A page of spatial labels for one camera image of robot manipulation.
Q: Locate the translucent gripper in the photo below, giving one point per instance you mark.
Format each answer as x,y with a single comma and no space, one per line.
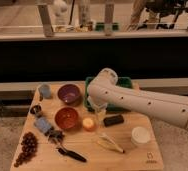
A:
100,115

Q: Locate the orange bowl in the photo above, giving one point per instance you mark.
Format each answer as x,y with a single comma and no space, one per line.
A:
66,118

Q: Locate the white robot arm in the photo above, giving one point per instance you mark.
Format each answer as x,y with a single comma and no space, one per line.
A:
103,90

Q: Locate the background robot arm white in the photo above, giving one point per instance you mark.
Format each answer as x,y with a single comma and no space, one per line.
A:
59,8

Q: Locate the black rectangular block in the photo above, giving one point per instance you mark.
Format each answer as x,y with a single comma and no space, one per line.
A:
113,120

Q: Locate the orange yellow ball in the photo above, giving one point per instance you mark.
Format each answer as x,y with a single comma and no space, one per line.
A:
88,124

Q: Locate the purple bowl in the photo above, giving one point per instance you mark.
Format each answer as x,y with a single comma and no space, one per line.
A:
69,93

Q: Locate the green plastic tray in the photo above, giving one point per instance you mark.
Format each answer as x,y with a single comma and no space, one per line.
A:
122,82

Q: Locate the white round lid container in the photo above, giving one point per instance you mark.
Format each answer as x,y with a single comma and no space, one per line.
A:
140,136

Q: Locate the wooden cutting board table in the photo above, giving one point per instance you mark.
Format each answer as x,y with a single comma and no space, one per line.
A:
145,157

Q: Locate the blue sponge block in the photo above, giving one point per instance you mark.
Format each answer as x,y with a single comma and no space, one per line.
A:
42,125

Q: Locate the blue-grey cup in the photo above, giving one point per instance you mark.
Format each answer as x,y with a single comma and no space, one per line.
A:
44,91

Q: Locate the small dark metal cup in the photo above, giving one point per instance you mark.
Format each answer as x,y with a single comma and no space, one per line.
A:
36,110

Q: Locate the brown grape bunch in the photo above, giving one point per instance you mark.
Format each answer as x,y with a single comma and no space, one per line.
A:
29,148

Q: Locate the green box in background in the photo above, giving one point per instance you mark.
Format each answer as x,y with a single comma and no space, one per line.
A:
101,26

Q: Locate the black handled brush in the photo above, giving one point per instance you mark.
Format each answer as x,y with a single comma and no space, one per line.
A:
56,137

